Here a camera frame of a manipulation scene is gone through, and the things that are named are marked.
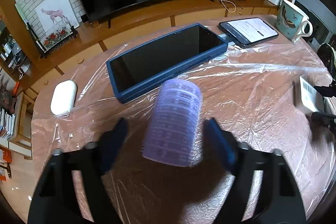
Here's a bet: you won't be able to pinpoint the white blue carton box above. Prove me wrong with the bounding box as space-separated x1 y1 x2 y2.
294 76 326 117

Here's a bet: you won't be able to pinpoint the black smartphone lit screen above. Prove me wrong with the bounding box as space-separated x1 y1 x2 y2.
218 18 278 48

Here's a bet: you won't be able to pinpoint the wooden tv cabinet drawers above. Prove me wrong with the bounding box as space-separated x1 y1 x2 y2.
15 0 281 98

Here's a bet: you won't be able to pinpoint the stack of books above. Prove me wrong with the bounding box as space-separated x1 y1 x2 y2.
0 108 16 140

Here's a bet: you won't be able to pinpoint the wooden glass display cabinet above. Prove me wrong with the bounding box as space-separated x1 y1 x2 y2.
1 9 33 91

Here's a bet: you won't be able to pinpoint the red flower framed picture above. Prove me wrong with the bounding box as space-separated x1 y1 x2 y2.
26 23 78 58

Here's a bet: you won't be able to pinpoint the giraffe picture canvas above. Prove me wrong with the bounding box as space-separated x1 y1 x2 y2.
35 0 79 35

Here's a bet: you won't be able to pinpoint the purple hair roller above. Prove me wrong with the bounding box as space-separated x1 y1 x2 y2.
142 79 203 167

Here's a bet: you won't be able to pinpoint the teal white fish mug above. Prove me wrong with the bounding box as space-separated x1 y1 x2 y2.
275 0 313 42

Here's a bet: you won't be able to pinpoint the white charging cable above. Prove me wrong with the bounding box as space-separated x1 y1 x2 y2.
209 0 245 14

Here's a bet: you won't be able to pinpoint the white oval case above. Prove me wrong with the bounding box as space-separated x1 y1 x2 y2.
50 80 77 115

